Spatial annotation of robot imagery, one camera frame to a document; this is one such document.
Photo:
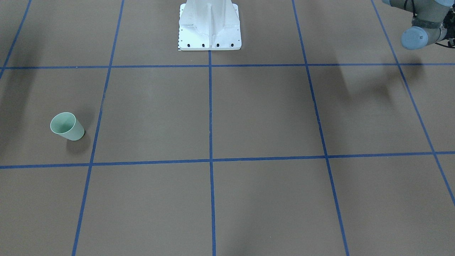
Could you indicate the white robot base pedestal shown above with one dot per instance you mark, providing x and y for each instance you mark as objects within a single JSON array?
[{"x": 209, "y": 25}]

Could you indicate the green plastic cup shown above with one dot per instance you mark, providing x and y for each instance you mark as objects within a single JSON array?
[{"x": 66, "y": 124}]

